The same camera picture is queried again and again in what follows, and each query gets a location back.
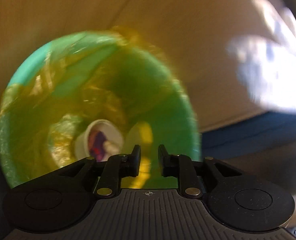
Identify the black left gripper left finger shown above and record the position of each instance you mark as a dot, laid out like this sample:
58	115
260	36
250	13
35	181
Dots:
60	199

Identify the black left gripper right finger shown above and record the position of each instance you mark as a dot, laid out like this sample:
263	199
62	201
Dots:
235	198

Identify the yellow white sponge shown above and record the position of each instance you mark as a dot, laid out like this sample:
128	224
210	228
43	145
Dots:
140	134

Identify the white paper cup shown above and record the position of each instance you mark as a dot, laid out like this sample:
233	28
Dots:
100	140

